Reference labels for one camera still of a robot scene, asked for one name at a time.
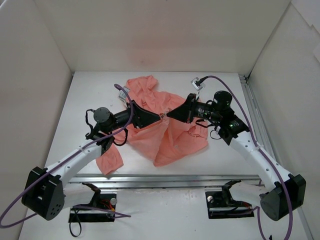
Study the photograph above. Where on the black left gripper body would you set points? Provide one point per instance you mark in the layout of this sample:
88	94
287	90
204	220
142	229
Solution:
135	114

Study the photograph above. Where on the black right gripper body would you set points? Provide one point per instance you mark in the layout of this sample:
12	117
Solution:
190	109

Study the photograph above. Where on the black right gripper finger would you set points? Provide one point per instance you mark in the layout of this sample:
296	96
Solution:
183	109
179	115

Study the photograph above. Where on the salmon pink zip jacket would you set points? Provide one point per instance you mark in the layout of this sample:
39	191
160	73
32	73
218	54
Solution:
165	141

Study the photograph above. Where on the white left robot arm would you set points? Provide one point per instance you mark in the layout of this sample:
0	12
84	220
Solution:
48	190

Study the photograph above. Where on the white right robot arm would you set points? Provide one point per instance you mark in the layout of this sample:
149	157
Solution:
281	192

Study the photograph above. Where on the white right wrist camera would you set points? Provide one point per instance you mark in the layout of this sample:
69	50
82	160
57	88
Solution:
198	84

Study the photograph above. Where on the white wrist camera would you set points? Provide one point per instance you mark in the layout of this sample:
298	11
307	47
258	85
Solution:
198	84
122	94

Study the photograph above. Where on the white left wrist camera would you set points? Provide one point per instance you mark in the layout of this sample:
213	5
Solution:
122	94

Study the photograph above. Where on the aluminium right side rail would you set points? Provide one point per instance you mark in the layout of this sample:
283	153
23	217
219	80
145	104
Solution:
261	134

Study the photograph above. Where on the aluminium rail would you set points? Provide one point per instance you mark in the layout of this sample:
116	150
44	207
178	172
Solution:
162	182
261	134

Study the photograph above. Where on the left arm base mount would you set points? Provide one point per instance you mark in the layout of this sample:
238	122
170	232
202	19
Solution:
100	209

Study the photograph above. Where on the aluminium front rail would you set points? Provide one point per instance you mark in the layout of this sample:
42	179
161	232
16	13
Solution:
162	182

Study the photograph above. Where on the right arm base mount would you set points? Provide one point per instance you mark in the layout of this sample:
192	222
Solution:
221	205

